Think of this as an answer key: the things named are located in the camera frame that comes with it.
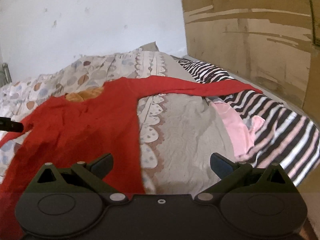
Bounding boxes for red long-sleeve shirt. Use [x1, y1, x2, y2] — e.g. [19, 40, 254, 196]
[1, 76, 252, 239]

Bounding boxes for black white pink striped garment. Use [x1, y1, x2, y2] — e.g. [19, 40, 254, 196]
[177, 57, 320, 186]

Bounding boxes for dotted patchwork bed quilt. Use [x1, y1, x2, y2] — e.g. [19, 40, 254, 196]
[0, 42, 283, 196]

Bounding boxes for metal bed frame post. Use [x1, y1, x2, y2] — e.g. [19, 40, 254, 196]
[2, 63, 12, 83]

